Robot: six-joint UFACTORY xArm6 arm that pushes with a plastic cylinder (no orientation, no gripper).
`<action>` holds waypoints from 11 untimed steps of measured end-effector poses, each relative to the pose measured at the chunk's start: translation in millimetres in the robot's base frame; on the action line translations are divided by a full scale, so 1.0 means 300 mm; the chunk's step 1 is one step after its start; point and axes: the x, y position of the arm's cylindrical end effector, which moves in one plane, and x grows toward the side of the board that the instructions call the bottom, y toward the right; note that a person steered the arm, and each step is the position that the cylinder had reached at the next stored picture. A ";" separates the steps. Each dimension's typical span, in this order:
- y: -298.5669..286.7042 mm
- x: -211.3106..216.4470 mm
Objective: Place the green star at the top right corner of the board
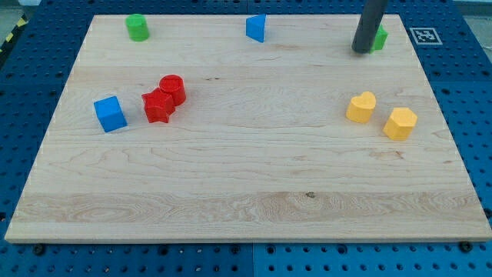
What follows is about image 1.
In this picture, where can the white fiducial marker tag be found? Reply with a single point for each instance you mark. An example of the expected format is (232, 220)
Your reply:
(425, 36)

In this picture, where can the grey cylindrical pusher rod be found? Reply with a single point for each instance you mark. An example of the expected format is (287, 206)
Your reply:
(368, 25)

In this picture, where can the red star block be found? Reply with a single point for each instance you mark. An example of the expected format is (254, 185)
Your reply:
(158, 106)

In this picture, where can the black bolt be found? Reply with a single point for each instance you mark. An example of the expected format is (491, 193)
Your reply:
(38, 249)
(466, 246)

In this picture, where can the red cylinder block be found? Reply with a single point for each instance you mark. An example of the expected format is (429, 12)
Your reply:
(175, 87)

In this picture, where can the black bolt left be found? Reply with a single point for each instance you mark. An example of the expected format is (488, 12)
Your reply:
(38, 249)

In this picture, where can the light wooden board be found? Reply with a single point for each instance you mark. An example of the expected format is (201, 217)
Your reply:
(260, 151)

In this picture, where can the yellow hexagon block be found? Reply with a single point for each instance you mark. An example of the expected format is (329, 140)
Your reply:
(400, 124)

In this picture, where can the blue triangle block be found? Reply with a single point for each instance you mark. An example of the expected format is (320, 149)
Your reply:
(255, 27)

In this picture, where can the green star block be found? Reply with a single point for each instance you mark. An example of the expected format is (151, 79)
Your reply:
(380, 39)

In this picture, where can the yellow heart block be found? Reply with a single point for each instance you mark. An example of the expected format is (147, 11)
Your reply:
(361, 107)

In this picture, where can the blue cube block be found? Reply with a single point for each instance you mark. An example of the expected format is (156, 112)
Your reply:
(109, 114)

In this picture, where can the green cylinder block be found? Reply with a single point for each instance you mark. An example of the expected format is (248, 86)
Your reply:
(137, 28)

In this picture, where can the black bolt right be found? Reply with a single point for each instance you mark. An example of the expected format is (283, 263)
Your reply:
(466, 246)

